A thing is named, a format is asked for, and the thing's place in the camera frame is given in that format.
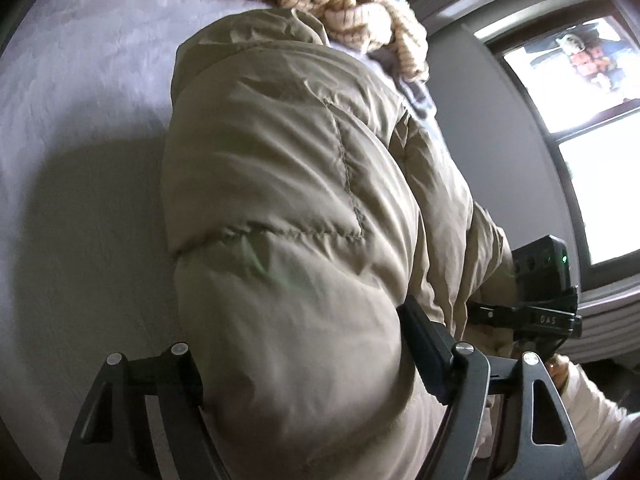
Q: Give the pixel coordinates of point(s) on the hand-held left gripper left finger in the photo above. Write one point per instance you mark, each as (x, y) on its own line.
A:
(165, 375)

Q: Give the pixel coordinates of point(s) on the beige puffer jacket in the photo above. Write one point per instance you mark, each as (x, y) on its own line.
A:
(300, 210)

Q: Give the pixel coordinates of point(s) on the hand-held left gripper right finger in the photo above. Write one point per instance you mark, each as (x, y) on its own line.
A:
(425, 355)

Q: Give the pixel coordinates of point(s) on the person's right hand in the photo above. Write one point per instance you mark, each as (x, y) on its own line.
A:
(560, 372)

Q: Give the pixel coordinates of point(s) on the cream chunky knit blanket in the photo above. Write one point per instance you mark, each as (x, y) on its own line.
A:
(350, 5)

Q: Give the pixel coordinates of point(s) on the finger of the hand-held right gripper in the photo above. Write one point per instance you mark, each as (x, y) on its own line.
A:
(492, 315)

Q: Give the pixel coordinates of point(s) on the window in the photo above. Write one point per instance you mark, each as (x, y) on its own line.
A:
(600, 185)

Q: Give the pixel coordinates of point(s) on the bed with lavender sheet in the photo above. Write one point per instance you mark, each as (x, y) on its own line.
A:
(75, 110)

